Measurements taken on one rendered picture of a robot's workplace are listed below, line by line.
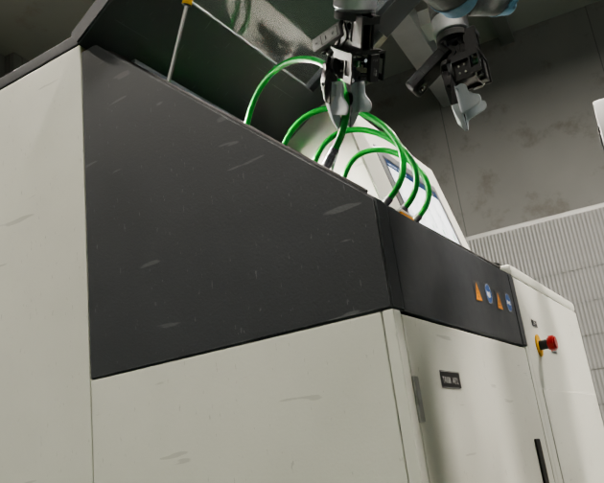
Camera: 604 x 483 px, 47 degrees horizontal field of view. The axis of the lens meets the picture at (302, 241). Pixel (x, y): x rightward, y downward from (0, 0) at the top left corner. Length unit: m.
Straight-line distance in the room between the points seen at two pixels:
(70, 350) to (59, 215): 0.27
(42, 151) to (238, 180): 0.52
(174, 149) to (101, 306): 0.31
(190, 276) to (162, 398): 0.20
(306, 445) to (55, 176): 0.76
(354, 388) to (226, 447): 0.23
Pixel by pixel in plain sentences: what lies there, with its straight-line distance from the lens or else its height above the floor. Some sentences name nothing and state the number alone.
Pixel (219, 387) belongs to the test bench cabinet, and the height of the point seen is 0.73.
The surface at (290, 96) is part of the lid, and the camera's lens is 1.88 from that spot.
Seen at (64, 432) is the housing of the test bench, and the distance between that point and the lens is 1.32.
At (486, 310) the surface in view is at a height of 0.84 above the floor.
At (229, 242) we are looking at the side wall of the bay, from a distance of 1.11.
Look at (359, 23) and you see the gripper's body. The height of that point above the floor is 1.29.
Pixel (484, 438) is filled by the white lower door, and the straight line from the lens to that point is 1.19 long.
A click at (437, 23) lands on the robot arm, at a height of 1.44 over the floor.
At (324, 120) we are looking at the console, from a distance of 1.95.
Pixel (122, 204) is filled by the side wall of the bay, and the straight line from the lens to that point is 1.29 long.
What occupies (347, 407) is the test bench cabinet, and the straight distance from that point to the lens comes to 0.97.
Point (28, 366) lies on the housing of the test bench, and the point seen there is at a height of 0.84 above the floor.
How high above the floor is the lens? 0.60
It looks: 18 degrees up
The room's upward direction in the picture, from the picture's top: 7 degrees counter-clockwise
